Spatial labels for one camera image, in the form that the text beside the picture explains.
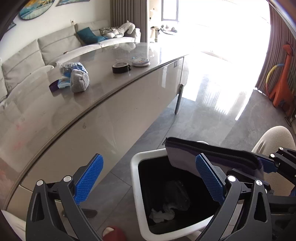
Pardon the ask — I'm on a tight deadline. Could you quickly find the purple fabric pencil case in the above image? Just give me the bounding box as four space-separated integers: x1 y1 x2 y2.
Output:
164 137 264 180

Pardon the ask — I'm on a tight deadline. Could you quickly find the grey sock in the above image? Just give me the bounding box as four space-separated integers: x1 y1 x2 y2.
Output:
70 69 90 93

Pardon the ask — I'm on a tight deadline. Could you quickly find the blue plastic wrapper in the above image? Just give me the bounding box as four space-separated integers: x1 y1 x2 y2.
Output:
57 62 90 93

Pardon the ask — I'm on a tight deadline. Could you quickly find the black tape roll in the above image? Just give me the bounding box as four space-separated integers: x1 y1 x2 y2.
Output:
112 62 131 74

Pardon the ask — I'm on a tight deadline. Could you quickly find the round white blue lid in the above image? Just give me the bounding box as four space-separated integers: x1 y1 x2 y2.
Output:
132 58 150 67

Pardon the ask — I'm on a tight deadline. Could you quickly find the clear bag with blue contents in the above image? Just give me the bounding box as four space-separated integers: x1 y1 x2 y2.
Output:
59 62 87 78

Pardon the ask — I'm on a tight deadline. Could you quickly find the white trash bin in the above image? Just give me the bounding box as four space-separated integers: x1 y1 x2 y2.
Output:
130 149 220 240

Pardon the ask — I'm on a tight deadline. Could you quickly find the person's beige trouser leg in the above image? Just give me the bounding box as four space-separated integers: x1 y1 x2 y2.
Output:
252 126 295 196

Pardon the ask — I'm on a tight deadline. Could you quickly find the red slipper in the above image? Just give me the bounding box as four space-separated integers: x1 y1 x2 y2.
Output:
102 226 127 241

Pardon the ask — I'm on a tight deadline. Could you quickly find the orange giraffe toy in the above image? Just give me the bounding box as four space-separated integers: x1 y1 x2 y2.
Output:
268 42 295 110

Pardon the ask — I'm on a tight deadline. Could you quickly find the metal table leg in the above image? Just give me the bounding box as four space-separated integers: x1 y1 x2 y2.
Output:
175 84 184 114

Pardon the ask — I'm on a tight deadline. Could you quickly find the grey fabric sofa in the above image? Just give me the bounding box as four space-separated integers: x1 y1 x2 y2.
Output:
1 20 141 101

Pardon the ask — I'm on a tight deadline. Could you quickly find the teal cushion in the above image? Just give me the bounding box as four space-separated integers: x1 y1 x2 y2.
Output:
76 27 108 45

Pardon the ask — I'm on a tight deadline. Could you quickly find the patterned cushion right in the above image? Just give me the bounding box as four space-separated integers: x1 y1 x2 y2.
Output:
99 27 116 36

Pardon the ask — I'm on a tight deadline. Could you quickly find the grey plush toy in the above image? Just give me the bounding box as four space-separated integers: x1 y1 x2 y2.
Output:
105 21 135 39

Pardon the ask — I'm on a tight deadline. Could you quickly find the grey curtain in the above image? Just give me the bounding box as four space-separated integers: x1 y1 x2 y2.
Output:
110 0 148 42

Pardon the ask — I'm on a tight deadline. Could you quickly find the round landscape wall art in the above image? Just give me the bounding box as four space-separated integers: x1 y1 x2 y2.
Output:
19 0 54 20

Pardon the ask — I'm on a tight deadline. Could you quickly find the right landscape wall panel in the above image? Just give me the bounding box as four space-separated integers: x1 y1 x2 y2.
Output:
57 0 90 6

